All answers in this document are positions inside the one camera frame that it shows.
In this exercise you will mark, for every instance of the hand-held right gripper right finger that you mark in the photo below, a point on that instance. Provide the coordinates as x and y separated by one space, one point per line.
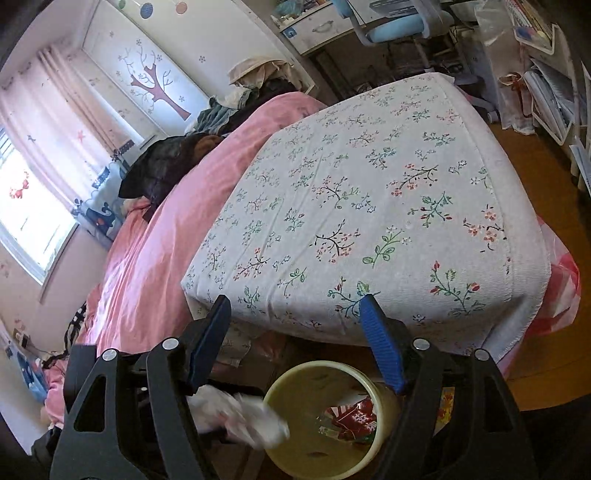
383 346

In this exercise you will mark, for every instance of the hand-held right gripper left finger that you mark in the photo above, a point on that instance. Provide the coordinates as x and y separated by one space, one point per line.
210 341

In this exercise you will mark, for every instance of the red snack wrapper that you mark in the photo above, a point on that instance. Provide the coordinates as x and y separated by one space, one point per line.
355 417

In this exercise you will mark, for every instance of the large white tissue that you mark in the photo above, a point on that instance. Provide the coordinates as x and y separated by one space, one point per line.
249 420

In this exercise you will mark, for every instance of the yellow trash bin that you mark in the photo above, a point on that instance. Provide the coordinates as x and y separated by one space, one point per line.
286 397

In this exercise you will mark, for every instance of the pink blanket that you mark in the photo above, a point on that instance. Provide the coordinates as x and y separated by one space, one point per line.
161 230

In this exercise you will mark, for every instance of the window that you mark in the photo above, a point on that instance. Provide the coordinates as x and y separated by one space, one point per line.
27 217

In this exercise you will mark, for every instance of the black puffer jacket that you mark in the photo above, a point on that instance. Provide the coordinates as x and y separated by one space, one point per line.
157 166

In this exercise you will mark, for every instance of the red white plastic bag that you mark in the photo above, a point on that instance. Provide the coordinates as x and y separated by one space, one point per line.
561 295

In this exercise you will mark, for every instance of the brown plush cloth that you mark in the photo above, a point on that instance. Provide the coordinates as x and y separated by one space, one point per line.
207 145

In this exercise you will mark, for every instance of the blue denim clothes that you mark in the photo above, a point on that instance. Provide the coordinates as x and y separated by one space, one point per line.
217 115

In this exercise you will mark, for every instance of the pink printed curtain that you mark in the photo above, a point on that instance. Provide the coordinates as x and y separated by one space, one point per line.
55 120

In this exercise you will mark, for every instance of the dark garment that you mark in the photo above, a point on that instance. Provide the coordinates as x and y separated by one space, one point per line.
272 90

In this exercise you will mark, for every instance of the wardrobe door with tree decal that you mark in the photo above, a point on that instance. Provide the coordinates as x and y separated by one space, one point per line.
157 83

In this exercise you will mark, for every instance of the beige cloth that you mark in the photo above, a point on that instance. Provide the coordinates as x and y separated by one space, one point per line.
258 69

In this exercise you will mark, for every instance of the white book rack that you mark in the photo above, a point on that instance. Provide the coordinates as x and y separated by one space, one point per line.
549 115

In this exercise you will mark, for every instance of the blue grey desk chair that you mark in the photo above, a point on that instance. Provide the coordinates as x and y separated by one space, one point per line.
397 25

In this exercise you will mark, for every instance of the white desk with drawers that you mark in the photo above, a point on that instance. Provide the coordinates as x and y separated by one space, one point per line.
314 27

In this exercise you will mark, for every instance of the clear plastic bag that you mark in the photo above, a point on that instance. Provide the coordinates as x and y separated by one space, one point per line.
491 21

